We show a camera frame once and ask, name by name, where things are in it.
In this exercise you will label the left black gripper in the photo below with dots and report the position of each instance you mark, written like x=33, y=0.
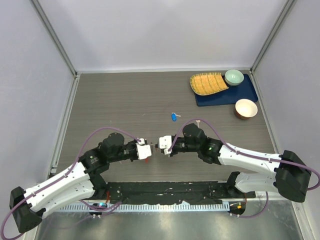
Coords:
x=134, y=143

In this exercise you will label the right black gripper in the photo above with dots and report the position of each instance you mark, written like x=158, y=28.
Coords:
x=173, y=152

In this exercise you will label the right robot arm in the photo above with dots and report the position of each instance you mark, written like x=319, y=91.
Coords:
x=285, y=173

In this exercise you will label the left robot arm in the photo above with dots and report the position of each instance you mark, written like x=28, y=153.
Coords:
x=81, y=180

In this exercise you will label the plain silver key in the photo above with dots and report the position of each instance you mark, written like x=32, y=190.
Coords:
x=198, y=123

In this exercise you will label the blue tagged key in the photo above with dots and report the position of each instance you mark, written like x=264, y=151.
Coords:
x=174, y=116

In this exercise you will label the yellow woven bamboo plate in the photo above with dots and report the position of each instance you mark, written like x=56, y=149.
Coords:
x=208, y=83

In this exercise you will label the brown white bowl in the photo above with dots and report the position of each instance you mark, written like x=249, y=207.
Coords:
x=245, y=109

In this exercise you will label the dark blue tray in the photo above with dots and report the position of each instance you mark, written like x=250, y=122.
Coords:
x=245, y=90

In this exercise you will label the light green bowl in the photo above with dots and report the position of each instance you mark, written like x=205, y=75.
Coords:
x=233, y=77

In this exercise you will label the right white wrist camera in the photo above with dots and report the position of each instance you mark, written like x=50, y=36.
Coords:
x=164, y=143

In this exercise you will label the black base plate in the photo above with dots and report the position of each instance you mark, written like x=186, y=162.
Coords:
x=170, y=193

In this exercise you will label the white slotted cable duct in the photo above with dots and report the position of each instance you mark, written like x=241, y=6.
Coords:
x=146, y=208

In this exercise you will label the left aluminium frame post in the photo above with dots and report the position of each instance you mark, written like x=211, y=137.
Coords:
x=53, y=35

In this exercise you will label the aluminium frame post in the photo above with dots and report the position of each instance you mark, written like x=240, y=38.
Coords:
x=285, y=11
x=53, y=35

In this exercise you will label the right aluminium frame post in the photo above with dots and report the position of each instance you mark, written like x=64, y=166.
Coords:
x=285, y=11

